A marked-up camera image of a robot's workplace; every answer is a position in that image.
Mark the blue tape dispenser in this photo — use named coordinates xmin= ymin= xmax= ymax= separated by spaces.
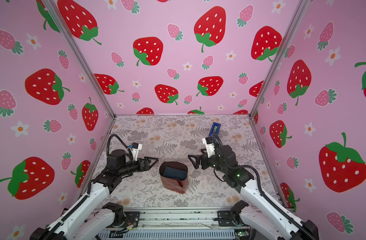
xmin=209 ymin=122 xmax=221 ymax=137

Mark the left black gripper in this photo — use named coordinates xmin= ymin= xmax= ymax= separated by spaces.
xmin=119 ymin=157 xmax=158 ymax=178

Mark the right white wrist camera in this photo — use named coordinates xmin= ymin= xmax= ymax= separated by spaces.
xmin=202 ymin=137 xmax=216 ymax=158

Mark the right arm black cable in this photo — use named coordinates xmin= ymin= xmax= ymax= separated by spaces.
xmin=211 ymin=134 xmax=317 ymax=240

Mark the aluminium rail frame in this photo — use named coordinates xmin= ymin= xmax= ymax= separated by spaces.
xmin=87 ymin=208 xmax=269 ymax=240

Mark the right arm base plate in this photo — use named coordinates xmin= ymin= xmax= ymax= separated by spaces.
xmin=214 ymin=210 xmax=251 ymax=228

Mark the dark navy gift box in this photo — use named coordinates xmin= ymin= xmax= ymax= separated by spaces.
xmin=162 ymin=167 xmax=188 ymax=181

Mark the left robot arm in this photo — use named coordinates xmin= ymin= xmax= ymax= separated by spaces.
xmin=30 ymin=149 xmax=159 ymax=240

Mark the dark red wrapping paper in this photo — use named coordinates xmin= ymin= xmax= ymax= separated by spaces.
xmin=159 ymin=162 xmax=189 ymax=194

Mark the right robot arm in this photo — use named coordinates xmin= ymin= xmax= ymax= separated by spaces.
xmin=188 ymin=144 xmax=319 ymax=240

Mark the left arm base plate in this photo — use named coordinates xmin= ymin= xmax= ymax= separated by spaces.
xmin=106 ymin=211 xmax=140 ymax=229

